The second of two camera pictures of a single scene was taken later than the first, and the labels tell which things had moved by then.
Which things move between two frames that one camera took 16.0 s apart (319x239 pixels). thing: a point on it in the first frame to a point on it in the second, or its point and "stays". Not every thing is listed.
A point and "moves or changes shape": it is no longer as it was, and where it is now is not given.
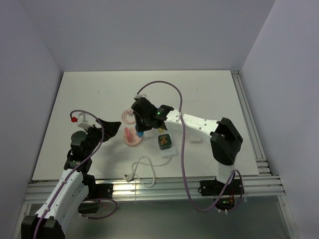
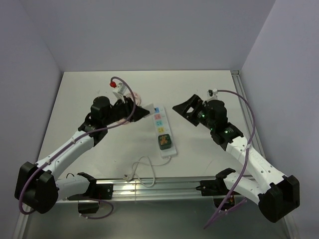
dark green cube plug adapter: x=164 y=141 stays
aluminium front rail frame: x=157 y=189 stays
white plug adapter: x=195 y=141 moves or changes shape
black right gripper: x=139 y=127 to x=196 y=102
